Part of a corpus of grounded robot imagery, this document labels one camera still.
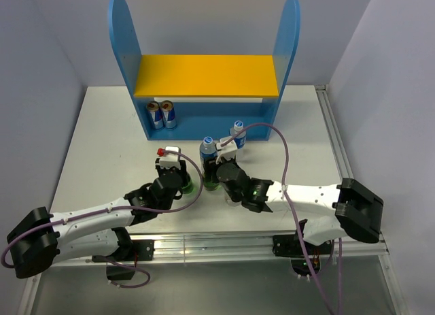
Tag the right Red Bull can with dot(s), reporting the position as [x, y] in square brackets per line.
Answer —
[168, 114]

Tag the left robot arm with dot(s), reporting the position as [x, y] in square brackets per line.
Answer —
[42, 239]

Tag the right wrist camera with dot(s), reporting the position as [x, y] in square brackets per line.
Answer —
[226, 150]

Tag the aluminium mounting rail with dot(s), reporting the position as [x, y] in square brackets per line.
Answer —
[176, 248]

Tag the red bull can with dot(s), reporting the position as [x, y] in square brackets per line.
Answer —
[155, 114]
[168, 114]

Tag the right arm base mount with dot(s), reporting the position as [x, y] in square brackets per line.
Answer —
[288, 246]

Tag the pocari sweat bottle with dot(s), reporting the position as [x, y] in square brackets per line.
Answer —
[237, 129]
[207, 150]

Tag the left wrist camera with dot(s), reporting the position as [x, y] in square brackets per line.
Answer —
[168, 157]

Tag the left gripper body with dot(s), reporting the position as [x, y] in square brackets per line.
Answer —
[182, 171]

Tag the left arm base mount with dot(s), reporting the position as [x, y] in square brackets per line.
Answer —
[123, 264]

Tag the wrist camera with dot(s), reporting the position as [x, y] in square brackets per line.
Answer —
[168, 157]
[226, 150]

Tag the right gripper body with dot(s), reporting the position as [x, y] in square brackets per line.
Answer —
[235, 197]

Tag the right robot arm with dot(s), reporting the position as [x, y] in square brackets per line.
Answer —
[324, 212]

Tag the front clear glass bottle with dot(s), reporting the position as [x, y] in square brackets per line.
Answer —
[229, 201]

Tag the green Perrier lemon bottle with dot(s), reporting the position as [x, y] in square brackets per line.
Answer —
[211, 187]

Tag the left Red Bull can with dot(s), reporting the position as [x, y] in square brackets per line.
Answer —
[155, 114]

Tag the green Perrier bottle red label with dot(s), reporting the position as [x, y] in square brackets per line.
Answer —
[188, 186]

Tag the blue and yellow shelf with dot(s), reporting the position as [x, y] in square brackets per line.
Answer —
[209, 91]

